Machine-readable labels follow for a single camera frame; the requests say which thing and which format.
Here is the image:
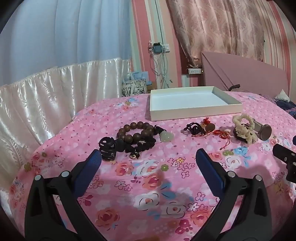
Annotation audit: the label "brown wooden bead bracelet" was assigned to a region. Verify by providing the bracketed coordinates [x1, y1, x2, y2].
[116, 122, 156, 144]

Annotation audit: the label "light blue paper bag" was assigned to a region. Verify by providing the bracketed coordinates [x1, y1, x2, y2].
[129, 71, 150, 82]

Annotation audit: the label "cream carved bead bracelet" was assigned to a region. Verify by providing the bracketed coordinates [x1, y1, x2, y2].
[232, 114, 258, 145]

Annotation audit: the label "white shallow cardboard box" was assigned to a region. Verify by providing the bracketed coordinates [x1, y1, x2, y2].
[149, 86, 243, 122]

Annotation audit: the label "floral tote bag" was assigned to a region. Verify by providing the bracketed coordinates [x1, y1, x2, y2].
[122, 79, 147, 97]

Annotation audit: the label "pink patterned curtain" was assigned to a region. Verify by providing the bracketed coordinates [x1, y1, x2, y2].
[168, 0, 265, 67]

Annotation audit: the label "wall outlet with blue charger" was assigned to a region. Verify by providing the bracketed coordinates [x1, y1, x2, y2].
[148, 40, 171, 55]

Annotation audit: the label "pink headboard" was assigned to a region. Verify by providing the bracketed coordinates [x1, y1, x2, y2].
[201, 51, 288, 98]

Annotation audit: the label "white crumpled cloth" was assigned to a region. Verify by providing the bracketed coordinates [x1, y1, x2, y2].
[275, 89, 291, 103]

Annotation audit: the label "brown cardboard box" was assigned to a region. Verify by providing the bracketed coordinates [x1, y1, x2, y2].
[147, 82, 160, 93]

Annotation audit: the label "purple dotted cloth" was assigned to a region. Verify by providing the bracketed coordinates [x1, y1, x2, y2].
[259, 94, 296, 114]

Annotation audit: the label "black cord necklace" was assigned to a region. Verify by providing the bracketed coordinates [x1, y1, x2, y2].
[184, 122, 206, 138]

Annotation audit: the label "jade heart pendant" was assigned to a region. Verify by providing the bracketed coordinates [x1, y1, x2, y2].
[154, 125, 174, 142]

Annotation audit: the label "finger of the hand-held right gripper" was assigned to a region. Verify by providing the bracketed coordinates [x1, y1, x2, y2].
[272, 143, 296, 183]

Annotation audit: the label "white satin curtain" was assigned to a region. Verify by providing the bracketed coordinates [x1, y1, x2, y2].
[0, 58, 133, 209]

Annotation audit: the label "black scrunchie with silver bell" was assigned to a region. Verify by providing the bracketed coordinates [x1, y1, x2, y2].
[115, 136, 154, 161]

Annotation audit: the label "pink floral bedsheet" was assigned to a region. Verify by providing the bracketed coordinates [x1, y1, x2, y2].
[9, 89, 296, 241]

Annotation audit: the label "pale blue sheer curtain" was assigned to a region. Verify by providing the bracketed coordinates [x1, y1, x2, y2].
[0, 0, 133, 93]

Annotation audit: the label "red string charm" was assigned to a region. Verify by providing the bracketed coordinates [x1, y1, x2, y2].
[192, 130, 231, 150]

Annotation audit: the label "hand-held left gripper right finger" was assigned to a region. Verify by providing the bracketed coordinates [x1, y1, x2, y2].
[193, 148, 273, 241]

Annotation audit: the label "white charging cables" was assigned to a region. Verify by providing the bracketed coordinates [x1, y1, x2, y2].
[149, 52, 174, 90]

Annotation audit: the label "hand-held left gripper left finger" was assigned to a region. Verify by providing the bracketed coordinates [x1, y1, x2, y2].
[24, 149, 104, 241]

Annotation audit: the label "dark brown bracelet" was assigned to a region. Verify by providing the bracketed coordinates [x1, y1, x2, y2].
[233, 125, 250, 141]

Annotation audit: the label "red knot charm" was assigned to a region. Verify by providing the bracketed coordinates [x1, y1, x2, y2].
[200, 118, 216, 134]

